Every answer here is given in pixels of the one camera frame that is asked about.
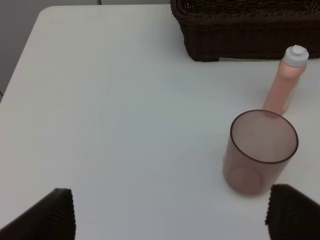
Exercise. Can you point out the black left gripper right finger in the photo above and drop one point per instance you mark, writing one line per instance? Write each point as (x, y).
(291, 215)

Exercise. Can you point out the translucent mauve plastic cup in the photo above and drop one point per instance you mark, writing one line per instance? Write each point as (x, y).
(260, 145)

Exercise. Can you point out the pink bottle white cap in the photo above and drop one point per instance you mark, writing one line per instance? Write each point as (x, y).
(290, 68)

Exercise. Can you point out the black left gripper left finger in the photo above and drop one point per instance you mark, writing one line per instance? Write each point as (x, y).
(51, 218)

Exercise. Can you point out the dark brown wicker basket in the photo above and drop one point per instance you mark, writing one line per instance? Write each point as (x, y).
(247, 29)

